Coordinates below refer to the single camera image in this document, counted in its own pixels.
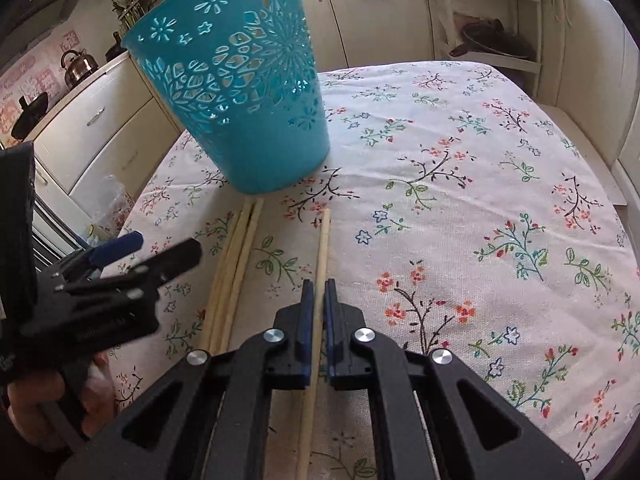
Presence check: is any person's left hand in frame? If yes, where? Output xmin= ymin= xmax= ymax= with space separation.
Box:
xmin=8 ymin=352 xmax=116 ymax=451

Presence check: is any plastic bag on floor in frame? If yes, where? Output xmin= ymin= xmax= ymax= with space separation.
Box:
xmin=85 ymin=174 xmax=134 ymax=237

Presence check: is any floral tablecloth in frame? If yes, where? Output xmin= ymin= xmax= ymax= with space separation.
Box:
xmin=106 ymin=58 xmax=640 ymax=480

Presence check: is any black wok on stove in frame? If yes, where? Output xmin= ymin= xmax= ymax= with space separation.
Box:
xmin=11 ymin=92 xmax=49 ymax=141

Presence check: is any copper kettle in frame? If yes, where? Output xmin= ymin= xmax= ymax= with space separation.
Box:
xmin=61 ymin=49 xmax=99 ymax=89

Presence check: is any black frying pan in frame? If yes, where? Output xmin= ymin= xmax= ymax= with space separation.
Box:
xmin=105 ymin=32 xmax=127 ymax=62

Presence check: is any teal perforated plastic basket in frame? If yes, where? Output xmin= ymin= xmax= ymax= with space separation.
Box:
xmin=122 ymin=0 xmax=330 ymax=194

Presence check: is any dark pan on cart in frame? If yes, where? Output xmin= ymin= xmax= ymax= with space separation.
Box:
xmin=449 ymin=20 xmax=536 ymax=61

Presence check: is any white rolling shelf cart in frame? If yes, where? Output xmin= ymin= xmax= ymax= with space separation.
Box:
xmin=428 ymin=0 xmax=542 ymax=98

